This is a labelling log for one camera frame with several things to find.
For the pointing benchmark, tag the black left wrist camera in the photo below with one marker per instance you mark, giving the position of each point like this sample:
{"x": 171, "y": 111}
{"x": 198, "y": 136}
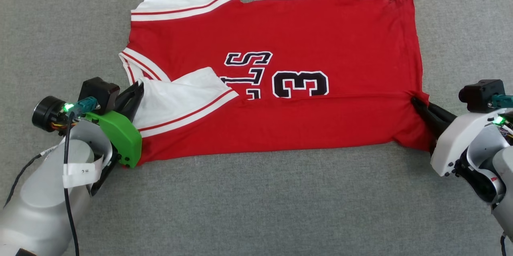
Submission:
{"x": 98, "y": 89}

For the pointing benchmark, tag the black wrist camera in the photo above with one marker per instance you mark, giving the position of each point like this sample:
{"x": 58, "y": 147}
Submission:
{"x": 481, "y": 93}
{"x": 98, "y": 89}

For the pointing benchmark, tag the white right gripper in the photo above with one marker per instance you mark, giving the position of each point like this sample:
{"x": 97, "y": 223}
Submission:
{"x": 453, "y": 140}

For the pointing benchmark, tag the red white basketball jersey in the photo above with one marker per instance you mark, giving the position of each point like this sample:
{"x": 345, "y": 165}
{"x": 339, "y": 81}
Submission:
{"x": 320, "y": 39}

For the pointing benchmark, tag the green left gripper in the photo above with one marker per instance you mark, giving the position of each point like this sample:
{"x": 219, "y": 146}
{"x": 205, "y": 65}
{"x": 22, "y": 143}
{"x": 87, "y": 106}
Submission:
{"x": 120, "y": 136}

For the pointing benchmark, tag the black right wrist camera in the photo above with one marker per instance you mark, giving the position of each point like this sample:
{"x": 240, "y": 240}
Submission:
{"x": 481, "y": 93}

